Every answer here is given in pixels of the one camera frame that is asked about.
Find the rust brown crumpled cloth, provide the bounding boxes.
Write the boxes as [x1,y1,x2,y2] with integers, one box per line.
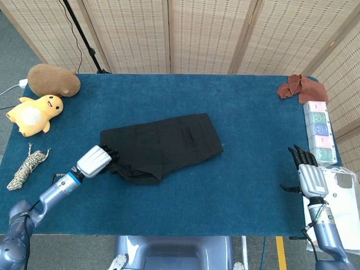
[277,74,329,105]

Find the white power cable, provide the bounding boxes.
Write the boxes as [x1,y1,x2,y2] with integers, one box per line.
[0,84,20,96]

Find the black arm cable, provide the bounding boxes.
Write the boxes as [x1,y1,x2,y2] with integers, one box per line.
[24,200,40,270]
[301,227,319,263]

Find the blue floor cable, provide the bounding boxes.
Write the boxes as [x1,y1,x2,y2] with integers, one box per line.
[260,236,268,270]

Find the thin black hanging cable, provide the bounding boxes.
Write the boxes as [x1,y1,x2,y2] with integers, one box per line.
[58,0,84,74]

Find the black tripod stand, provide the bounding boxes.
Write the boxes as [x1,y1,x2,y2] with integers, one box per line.
[62,0,112,75]

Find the blue table cloth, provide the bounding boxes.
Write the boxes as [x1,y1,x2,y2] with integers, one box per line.
[0,73,343,237]

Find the blue robot torso base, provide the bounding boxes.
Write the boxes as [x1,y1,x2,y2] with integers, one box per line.
[108,235,245,270]

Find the black trousers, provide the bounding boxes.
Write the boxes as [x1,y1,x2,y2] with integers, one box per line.
[100,112,225,186]

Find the stacked tissue packs bundle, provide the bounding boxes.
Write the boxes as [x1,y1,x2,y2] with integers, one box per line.
[302,100,338,165]

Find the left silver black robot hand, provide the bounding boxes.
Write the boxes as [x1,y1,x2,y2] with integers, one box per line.
[76,143,120,179]

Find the white plastic bag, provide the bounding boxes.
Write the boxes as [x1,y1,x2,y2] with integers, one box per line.
[302,165,360,251]

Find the bamboo folding screen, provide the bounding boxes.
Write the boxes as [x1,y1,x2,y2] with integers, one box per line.
[0,0,360,177]

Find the white table leg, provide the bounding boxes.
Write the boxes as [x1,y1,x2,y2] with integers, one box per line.
[241,236,249,270]

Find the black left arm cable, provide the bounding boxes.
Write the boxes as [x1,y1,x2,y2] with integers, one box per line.
[24,200,40,270]

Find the yellow plush toy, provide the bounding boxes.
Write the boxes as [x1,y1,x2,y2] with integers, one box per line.
[6,94,64,138]

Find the striped rope bundle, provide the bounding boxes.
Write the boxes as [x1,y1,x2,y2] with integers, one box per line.
[6,142,52,191]

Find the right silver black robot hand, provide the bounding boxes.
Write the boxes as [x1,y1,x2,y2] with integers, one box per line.
[280,145,329,201]

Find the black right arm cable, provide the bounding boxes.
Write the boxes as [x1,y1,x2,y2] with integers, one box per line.
[301,227,319,263]

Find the brown capybara plush toy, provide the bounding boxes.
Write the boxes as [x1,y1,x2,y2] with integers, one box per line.
[27,63,82,98]

